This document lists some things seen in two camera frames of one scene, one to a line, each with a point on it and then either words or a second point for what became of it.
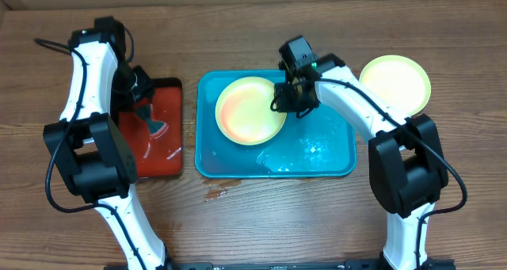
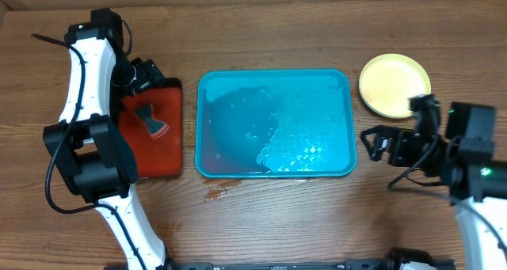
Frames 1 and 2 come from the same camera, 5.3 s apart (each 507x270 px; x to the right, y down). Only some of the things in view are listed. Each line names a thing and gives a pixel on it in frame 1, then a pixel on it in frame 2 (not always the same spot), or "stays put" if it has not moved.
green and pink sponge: [156, 127] stays put
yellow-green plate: [244, 111] -> [386, 82]
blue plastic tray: [321, 142] stays put
